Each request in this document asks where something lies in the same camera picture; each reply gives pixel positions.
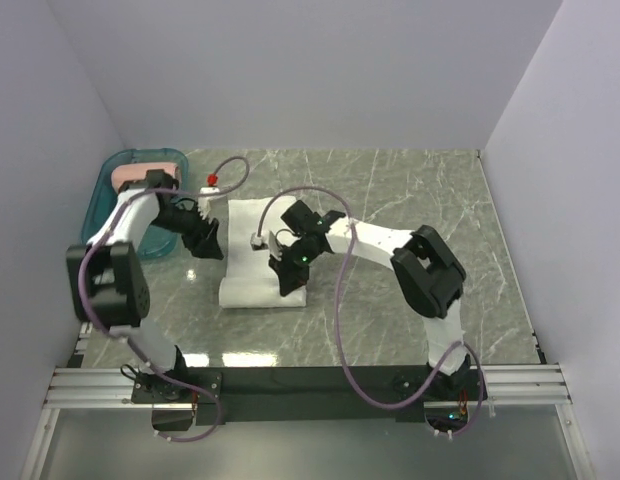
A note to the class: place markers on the teal plastic tray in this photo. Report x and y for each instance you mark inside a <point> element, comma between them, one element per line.
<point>157,242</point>

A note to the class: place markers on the aluminium rail frame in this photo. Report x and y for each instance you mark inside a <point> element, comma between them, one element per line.
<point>527,429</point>

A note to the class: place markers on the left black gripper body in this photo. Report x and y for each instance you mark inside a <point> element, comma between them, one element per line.
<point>190,224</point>

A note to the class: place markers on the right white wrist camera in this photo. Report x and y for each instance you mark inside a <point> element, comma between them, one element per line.
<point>267,241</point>

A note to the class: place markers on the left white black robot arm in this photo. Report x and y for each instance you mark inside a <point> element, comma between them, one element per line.
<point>108,285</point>

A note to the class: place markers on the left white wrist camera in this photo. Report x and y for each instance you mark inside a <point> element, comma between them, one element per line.
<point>207,195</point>

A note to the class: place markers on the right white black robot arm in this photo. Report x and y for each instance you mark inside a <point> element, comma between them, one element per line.
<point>429,275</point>

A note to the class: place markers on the rolled pink towel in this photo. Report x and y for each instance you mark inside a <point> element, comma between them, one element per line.
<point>137,171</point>

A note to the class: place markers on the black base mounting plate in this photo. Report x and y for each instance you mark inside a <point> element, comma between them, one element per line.
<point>261,394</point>

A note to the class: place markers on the white towel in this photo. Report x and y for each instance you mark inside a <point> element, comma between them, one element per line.
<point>249,282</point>

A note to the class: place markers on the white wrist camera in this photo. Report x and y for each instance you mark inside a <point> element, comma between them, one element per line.
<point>267,241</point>
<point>207,195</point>

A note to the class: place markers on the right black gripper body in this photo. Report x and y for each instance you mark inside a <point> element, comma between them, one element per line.
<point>295,262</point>

